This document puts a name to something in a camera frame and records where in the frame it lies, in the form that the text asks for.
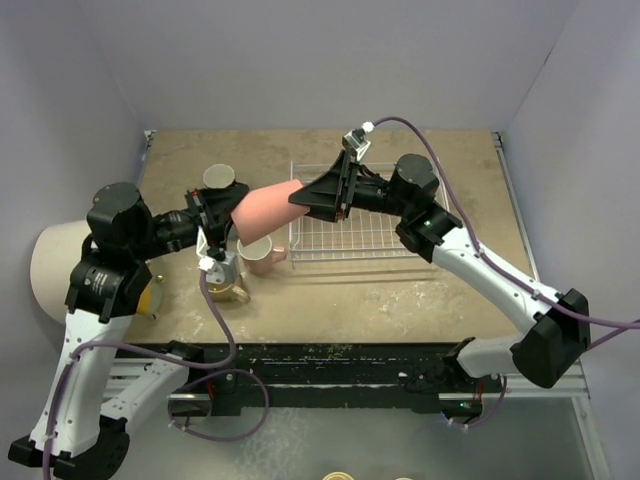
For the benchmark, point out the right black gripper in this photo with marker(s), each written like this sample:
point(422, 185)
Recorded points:
point(324, 197)

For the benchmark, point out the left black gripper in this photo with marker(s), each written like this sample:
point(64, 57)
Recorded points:
point(210, 208)

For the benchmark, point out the black hexagonal ceramic mug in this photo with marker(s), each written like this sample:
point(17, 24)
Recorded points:
point(218, 176)

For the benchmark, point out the salmon tall tumbler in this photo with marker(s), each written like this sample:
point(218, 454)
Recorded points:
point(265, 210)

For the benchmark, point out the pink cup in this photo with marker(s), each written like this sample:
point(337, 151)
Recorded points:
point(260, 257)

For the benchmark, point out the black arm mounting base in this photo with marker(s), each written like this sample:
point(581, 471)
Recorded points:
point(237, 388)

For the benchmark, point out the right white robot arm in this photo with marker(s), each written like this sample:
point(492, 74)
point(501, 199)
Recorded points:
point(548, 340)

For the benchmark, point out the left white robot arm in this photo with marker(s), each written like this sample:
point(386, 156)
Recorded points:
point(103, 388)

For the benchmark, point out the large cream cylindrical bucket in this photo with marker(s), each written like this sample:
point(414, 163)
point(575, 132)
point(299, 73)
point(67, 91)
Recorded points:
point(56, 253)

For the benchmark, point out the white wire dish rack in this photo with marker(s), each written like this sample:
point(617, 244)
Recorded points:
point(360, 235)

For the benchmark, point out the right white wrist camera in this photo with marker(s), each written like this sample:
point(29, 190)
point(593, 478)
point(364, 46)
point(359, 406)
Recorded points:
point(356, 143)

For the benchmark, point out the right aluminium table rail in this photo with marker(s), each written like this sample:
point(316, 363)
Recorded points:
point(499, 148)

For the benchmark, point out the aluminium front frame rail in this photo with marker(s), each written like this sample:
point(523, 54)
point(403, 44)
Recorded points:
point(575, 375)

